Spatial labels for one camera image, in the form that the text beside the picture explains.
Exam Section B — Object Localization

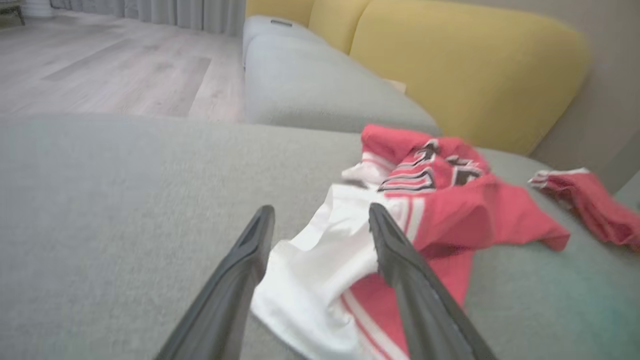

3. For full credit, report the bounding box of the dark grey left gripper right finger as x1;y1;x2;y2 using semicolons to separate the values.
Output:
368;202;496;360

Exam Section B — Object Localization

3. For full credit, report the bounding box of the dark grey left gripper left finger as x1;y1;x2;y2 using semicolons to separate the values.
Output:
155;205;276;360

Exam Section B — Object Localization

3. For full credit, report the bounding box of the red and white jersey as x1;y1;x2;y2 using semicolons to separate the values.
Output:
250;123;572;360

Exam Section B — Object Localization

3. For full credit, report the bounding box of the large grey sofa seat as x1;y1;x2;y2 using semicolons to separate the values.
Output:
0;112;640;360

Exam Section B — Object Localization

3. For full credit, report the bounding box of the grey sofa seat cushion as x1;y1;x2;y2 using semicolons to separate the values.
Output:
242;14;328;51
243;34;442;137

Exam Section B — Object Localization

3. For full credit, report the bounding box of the large yellow sofa backrest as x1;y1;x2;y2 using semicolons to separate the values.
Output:
349;0;592;157

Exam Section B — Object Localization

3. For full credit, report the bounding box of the grey curtain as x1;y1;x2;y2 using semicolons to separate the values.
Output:
50;0;247;37

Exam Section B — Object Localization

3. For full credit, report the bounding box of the yellow sofa backrest cushion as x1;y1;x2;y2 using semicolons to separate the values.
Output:
245;0;316;27
307;0;375;56

